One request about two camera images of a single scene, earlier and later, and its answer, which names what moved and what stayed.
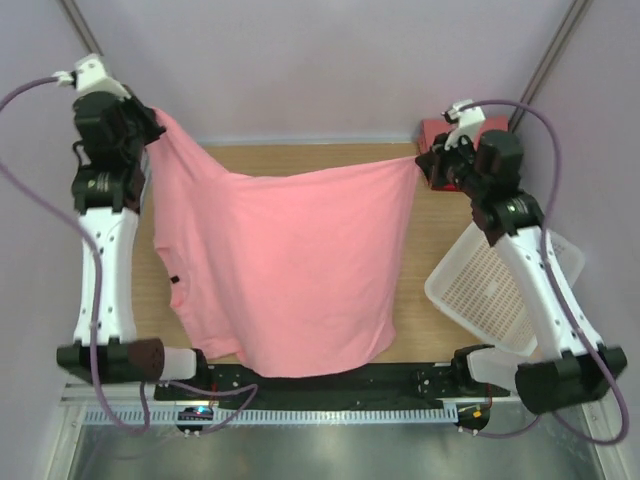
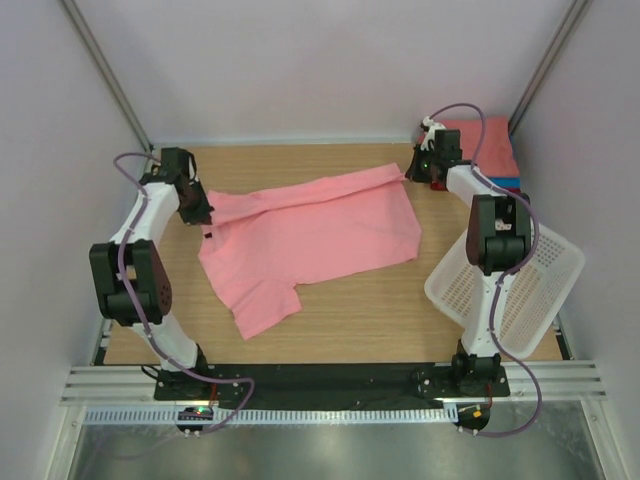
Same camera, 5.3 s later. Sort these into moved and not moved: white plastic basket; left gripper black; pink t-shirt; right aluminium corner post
Moved: pink t-shirt; left gripper black
Not moved: right aluminium corner post; white plastic basket
